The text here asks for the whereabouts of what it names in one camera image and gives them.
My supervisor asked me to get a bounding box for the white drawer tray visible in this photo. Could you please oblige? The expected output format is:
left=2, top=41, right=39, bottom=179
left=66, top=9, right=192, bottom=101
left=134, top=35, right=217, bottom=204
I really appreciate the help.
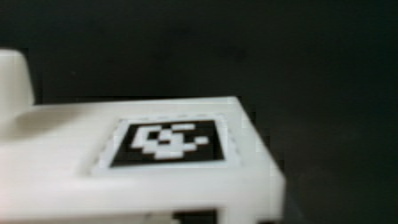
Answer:
left=0, top=49, right=286, bottom=224

